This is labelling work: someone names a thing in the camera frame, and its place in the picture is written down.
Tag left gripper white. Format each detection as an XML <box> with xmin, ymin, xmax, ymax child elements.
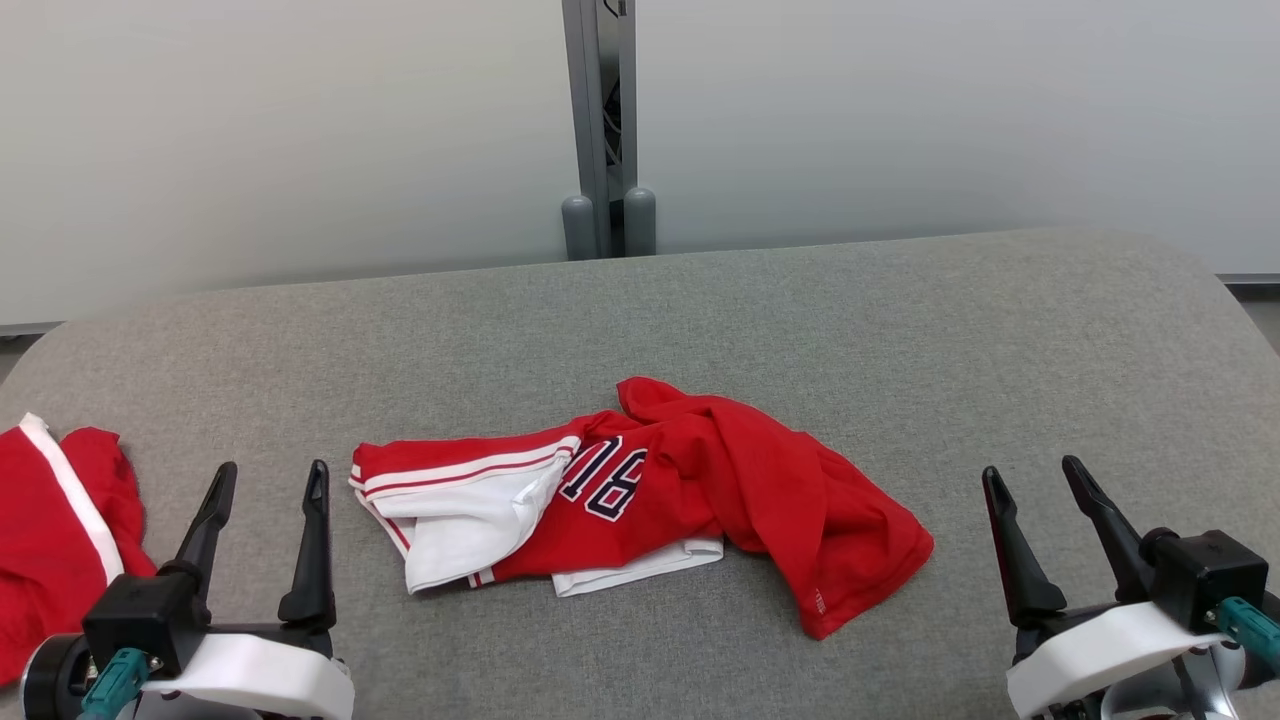
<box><xmin>135</xmin><ymin>460</ymin><xmax>356</xmax><ymax>720</ymax></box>

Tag red white jersey shirt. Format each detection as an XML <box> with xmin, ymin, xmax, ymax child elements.
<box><xmin>348</xmin><ymin>376</ymin><xmax>936</xmax><ymax>641</ymax></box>

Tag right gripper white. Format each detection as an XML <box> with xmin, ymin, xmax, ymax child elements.
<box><xmin>982</xmin><ymin>456</ymin><xmax>1233</xmax><ymax>720</ymax></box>

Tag red shorts with white stripe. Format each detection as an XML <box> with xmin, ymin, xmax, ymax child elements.
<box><xmin>0</xmin><ymin>413</ymin><xmax>158</xmax><ymax>689</ymax></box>

